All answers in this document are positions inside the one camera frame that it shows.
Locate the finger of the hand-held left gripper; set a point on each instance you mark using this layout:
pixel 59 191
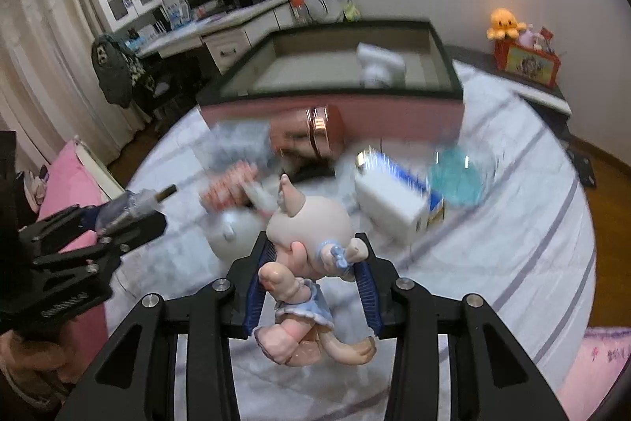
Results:
pixel 133 233
pixel 59 226

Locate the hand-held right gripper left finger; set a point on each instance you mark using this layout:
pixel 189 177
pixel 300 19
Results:
pixel 256 288

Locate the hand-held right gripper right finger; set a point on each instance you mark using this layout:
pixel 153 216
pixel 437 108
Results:
pixel 367 297

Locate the pearl white ball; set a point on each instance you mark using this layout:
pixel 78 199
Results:
pixel 234 233

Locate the pig doll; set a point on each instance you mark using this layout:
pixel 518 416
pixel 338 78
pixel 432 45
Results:
pixel 305 223

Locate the white carton with blue print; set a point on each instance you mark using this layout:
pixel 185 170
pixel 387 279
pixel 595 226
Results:
pixel 389 199

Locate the red striped packet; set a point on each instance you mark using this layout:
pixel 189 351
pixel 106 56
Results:
pixel 229 186

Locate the black hair clip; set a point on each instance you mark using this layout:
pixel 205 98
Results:
pixel 315 168

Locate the clear plastic packet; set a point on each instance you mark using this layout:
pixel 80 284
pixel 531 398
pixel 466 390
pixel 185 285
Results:
pixel 236 145

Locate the clear blue plastic container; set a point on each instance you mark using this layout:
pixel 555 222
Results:
pixel 456 179

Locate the rose gold canister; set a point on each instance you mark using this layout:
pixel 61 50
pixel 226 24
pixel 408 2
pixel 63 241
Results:
pixel 320 127

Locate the pink box with dark rim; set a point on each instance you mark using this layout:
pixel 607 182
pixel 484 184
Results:
pixel 345 115

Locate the white massage gun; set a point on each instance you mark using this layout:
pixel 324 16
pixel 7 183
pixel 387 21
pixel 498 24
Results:
pixel 379 63

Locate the person's left hand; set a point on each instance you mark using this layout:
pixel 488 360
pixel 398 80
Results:
pixel 29 362

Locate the black chair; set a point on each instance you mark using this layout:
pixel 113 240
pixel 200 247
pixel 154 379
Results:
pixel 162 85

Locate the beige curtain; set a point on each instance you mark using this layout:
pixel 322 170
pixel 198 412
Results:
pixel 39 71

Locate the dark jacket with white print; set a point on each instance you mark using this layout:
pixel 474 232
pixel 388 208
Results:
pixel 113 75

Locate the white desk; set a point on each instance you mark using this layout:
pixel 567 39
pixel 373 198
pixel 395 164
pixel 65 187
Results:
pixel 227 48

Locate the blue and white box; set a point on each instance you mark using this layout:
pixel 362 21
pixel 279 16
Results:
pixel 178 14

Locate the pink printed pillow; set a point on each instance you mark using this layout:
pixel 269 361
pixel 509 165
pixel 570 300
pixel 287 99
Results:
pixel 596 371

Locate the black bathroom scale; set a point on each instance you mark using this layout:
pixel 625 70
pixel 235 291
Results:
pixel 586 169

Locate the dark and white nightstand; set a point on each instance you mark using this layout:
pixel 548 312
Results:
pixel 542 98

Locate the clear bottle with orange cap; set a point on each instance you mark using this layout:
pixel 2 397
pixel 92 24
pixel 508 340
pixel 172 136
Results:
pixel 299 11

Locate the red printed storage box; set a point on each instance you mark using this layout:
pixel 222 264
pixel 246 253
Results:
pixel 530 63

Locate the green yellow hanging packet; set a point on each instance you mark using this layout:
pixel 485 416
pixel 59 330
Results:
pixel 351 10

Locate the pink plush toy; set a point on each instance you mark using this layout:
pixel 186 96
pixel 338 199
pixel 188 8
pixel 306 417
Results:
pixel 526 37

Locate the orange octopus plush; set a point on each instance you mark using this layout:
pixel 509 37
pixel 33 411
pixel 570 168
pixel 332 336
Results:
pixel 507 22

